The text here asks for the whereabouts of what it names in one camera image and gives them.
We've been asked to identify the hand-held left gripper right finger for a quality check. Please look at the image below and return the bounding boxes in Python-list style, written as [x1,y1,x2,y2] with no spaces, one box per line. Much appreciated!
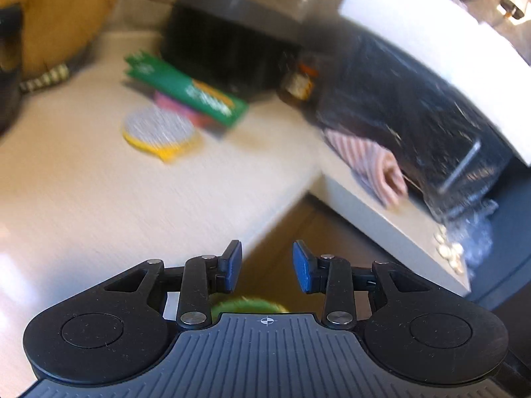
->
[292,239,429,330]

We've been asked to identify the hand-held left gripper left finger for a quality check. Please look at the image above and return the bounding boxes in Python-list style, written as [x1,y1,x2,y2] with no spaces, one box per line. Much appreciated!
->
[102,239,244,332]

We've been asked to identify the green bin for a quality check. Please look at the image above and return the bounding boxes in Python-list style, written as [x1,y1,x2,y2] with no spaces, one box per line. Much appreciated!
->
[209,295,289,320]

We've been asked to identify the pink striped towel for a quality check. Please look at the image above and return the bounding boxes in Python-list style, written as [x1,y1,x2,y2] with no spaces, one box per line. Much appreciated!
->
[323,128,410,209]

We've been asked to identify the pile of garlic cloves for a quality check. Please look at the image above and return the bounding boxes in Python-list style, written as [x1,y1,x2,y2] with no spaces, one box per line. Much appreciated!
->
[433,226,466,275]

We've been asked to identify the pink and purple sponge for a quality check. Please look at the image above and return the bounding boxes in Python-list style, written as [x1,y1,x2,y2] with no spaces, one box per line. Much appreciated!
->
[153,90,217,130]

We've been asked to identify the green food packet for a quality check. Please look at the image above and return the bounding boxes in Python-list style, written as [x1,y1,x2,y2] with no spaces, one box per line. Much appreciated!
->
[123,50,250,129]

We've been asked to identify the sauce jar with orange label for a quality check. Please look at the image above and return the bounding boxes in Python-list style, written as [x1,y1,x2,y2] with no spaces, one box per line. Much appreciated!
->
[277,61,321,105]

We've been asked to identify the black plastic-wrapped appliance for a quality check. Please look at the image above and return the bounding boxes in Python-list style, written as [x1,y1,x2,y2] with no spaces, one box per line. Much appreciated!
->
[299,28,512,221]

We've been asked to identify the black rice cooker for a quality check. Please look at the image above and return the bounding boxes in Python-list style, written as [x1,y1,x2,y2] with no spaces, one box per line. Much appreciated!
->
[161,0,308,101]

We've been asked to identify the dark blue electric cooker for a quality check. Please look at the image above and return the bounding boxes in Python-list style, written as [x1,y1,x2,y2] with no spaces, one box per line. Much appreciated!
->
[0,3,24,134]

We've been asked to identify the round wooden cutting board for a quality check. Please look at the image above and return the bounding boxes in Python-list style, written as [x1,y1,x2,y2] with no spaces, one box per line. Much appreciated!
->
[0,0,126,82]

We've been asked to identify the striped braided cord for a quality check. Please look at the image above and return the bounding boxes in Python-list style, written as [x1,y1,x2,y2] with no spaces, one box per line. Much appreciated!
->
[19,63,69,94]

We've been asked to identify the white wall socket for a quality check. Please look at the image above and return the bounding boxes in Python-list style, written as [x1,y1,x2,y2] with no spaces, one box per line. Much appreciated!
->
[499,0,530,20]

